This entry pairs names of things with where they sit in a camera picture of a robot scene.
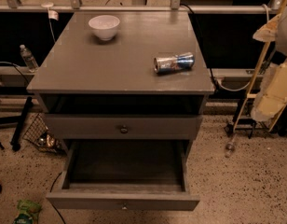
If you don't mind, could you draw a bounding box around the grey drawer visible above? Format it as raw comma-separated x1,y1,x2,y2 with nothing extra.
47,140,199,211
44,114,202,140

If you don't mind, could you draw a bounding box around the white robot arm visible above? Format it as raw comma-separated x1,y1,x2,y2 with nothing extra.
251,7,287,121

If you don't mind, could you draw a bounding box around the grey wooden drawer cabinet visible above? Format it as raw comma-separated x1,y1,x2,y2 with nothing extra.
26,10,216,147

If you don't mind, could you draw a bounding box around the grey top drawer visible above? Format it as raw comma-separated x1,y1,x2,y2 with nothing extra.
44,114,202,140

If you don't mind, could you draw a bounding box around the black clamp on floor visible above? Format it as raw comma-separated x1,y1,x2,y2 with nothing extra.
225,99,256,138

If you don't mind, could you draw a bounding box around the plastic bottle on floor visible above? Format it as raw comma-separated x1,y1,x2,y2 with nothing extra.
225,133,237,158

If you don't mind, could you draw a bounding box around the crushed blue silver can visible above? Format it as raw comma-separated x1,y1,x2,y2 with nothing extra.
154,52,195,74

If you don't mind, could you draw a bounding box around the white ceramic bowl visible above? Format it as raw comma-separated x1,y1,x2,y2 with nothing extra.
89,15,120,41

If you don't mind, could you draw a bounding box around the clear plastic water bottle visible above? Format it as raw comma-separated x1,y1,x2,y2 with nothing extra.
20,45,39,73

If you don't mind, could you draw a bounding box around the black metal stand leg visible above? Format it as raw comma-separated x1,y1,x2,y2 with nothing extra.
10,96,33,151

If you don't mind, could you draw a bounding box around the green snack bag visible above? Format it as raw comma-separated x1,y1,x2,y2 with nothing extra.
12,200,42,224

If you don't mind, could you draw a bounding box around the white cable at right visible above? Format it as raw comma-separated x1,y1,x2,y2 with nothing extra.
213,3,272,93

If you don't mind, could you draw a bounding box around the yellow wooden ladder frame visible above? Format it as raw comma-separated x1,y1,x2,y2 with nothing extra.
232,0,287,133

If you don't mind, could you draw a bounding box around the black cable on floor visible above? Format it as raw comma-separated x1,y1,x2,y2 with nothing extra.
49,171,67,224

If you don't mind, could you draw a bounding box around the wire mesh basket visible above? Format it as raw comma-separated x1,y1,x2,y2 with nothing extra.
23,114,64,154

